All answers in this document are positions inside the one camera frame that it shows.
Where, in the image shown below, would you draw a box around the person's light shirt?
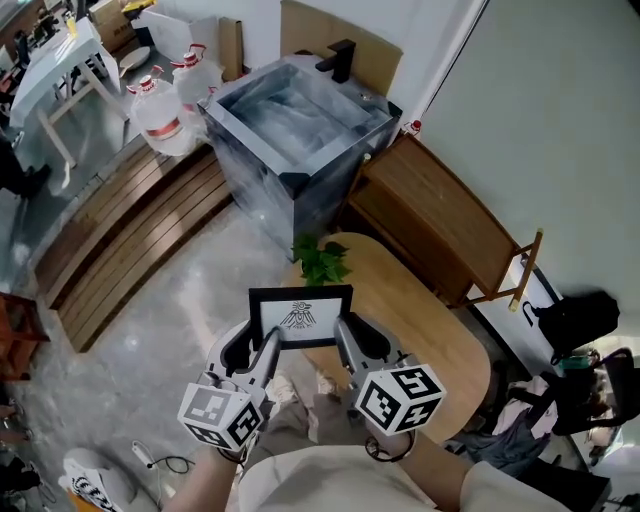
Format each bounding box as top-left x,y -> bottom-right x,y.
238,443 -> 574,512

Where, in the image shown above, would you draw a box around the white striped bag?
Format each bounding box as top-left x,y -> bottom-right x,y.
61,447 -> 137,512

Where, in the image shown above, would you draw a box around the person's right shoe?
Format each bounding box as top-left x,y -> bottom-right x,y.
316,371 -> 342,397

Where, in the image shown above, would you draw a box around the person's grey trousers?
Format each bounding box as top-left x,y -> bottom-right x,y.
258,388 -> 384,457

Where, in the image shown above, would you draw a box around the round wooden board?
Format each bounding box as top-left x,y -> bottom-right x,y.
118,46 -> 152,69

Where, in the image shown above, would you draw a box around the white power strip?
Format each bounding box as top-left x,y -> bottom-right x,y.
130,439 -> 157,470

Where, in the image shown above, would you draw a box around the black chair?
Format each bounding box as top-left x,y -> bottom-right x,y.
547,347 -> 640,437

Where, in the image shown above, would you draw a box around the red wooden stool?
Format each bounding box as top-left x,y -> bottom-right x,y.
0,291 -> 52,382

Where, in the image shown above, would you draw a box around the white table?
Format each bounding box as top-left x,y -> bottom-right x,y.
8,17 -> 127,169

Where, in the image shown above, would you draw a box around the person's shoe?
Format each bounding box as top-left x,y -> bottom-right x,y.
268,373 -> 302,407
316,371 -> 342,397

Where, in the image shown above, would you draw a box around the person's left shoe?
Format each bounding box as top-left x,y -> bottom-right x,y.
268,373 -> 302,407

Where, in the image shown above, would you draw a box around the pile of clothes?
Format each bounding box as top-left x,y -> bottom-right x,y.
443,373 -> 564,477

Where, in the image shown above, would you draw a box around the cardboard box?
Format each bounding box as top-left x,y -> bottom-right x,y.
87,0 -> 140,54

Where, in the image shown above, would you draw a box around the person's right forearm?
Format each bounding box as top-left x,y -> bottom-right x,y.
393,430 -> 482,512

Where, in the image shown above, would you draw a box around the oval wooden table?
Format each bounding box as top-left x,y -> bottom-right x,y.
279,232 -> 492,446

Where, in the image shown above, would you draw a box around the black faucet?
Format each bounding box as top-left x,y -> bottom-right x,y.
314,39 -> 357,85

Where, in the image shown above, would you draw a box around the green potted plant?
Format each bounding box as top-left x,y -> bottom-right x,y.
291,233 -> 352,288

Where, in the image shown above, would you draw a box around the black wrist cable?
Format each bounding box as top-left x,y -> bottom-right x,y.
363,430 -> 417,464
216,446 -> 252,467

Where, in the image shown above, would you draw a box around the narrow cardboard sheet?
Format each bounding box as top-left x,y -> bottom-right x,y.
218,16 -> 245,82

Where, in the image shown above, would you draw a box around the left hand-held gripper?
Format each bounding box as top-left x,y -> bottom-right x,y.
177,320 -> 282,452

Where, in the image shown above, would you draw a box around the grey marble sink cabinet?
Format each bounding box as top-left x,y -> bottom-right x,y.
197,54 -> 404,262

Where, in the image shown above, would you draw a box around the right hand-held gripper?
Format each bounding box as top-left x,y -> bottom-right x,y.
333,313 -> 446,435

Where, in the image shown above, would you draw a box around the black framed picture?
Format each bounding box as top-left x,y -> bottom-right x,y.
248,284 -> 354,352

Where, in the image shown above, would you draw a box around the clear water jug red band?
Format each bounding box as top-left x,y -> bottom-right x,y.
126,64 -> 197,157

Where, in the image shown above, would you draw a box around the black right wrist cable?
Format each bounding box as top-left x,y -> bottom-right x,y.
363,430 -> 417,464

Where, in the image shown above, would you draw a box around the wooden slat platform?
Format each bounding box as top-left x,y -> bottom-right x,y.
32,141 -> 234,354

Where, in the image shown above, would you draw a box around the black backpack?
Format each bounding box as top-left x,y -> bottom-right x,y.
522,288 -> 622,366

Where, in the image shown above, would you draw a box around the person's left forearm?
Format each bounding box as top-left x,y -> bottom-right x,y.
163,443 -> 247,512

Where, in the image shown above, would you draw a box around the black power cable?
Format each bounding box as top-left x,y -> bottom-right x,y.
148,453 -> 196,475

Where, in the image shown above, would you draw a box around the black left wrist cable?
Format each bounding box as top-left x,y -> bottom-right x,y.
216,446 -> 252,467

